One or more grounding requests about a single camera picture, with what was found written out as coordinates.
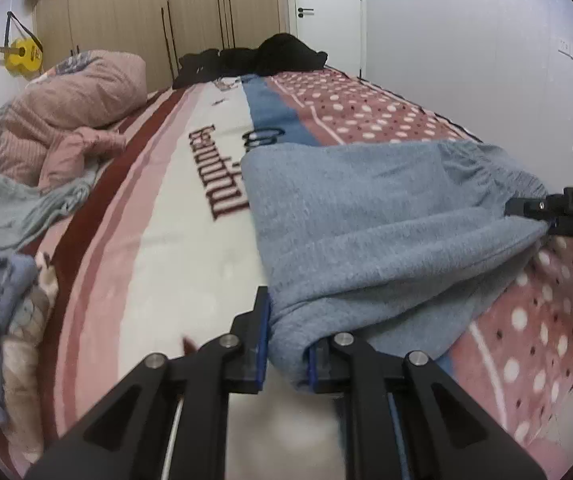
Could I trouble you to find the grey-blue knit pants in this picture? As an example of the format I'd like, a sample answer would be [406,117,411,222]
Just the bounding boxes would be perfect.
[241,141,548,387]

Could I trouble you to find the pink striped patterned bed blanket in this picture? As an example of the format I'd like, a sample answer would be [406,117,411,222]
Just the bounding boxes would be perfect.
[25,70,573,479]

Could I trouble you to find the light green garment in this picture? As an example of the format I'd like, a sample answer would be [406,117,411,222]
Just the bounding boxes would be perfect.
[0,169,96,252]

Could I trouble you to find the pink grey striped duvet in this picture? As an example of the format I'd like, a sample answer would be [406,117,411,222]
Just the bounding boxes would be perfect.
[0,50,148,192]

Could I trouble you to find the white room door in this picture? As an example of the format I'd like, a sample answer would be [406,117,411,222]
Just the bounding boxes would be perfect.
[294,0,363,76]

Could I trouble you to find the black clothes pile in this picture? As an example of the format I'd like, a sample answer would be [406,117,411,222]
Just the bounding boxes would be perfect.
[172,32,329,89]

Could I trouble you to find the yellow ukulele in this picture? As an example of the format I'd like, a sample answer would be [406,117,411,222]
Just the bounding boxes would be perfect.
[0,11,44,75]

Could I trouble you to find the beige wooden wardrobe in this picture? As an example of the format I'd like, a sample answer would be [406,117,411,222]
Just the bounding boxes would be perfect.
[34,0,289,91]

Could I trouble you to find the white wall socket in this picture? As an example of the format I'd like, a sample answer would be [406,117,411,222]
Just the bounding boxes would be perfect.
[557,38,573,60]

